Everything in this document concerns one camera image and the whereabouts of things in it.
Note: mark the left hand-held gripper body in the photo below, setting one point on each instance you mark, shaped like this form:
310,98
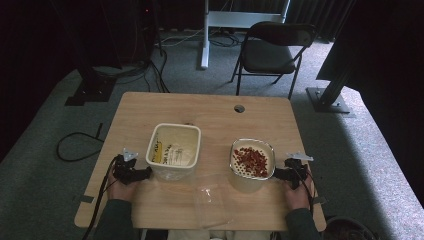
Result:
125,168

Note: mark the clear plastic packets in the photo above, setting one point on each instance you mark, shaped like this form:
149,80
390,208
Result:
180,154

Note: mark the dark curtain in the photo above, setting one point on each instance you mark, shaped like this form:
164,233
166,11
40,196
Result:
310,13

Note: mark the pile of red date slices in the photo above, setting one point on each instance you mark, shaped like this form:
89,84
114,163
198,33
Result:
253,161

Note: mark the black metal stand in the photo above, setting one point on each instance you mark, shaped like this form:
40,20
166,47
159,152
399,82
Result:
91,88
328,100

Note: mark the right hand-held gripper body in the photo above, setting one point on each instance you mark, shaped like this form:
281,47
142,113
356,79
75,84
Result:
297,171

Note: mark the white square container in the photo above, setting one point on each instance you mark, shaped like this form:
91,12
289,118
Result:
176,133

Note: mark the dark round bin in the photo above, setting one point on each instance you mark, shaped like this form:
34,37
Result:
346,230

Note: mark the black folding chair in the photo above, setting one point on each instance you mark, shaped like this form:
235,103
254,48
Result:
266,55

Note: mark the grey tape piece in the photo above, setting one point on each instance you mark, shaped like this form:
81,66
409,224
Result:
83,199
319,200

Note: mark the clear plastic cup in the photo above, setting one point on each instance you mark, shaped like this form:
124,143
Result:
213,200

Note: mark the yellow packet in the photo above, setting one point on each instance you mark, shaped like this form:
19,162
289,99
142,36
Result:
156,152

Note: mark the person's right hand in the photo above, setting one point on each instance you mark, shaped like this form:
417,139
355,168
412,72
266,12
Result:
300,198

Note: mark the person's left hand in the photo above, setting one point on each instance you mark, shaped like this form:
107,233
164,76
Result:
120,191

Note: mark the white desk frame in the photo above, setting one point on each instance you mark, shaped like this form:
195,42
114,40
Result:
240,18

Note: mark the white strainer bowl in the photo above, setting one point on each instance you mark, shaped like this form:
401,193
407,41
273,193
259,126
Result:
240,170

